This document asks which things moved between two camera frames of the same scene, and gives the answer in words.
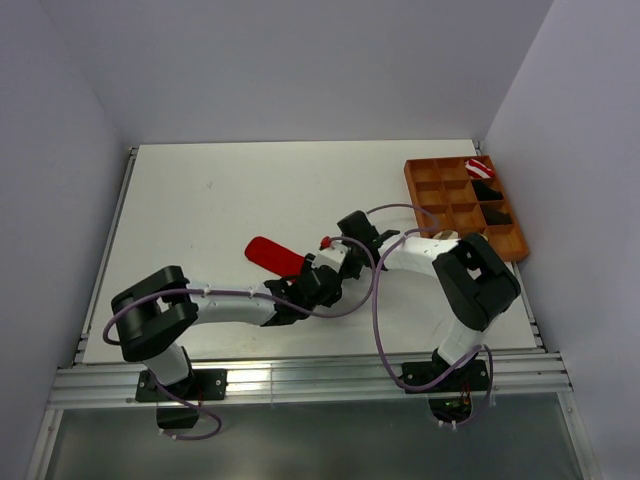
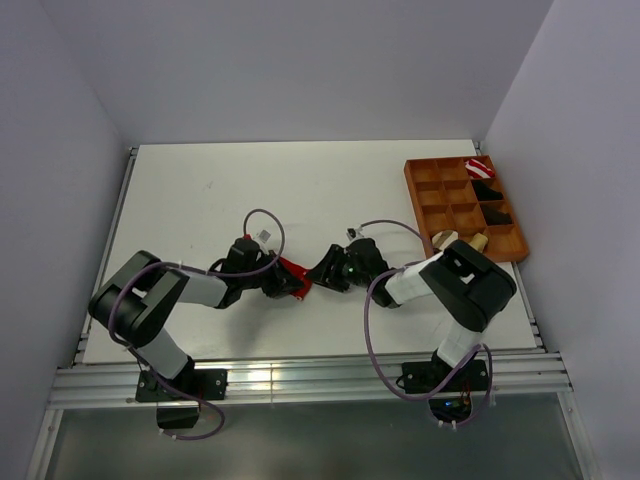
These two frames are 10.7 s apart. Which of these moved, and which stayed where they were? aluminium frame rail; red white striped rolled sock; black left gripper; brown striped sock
Moved: black left gripper
Stayed: aluminium frame rail; red white striped rolled sock; brown striped sock
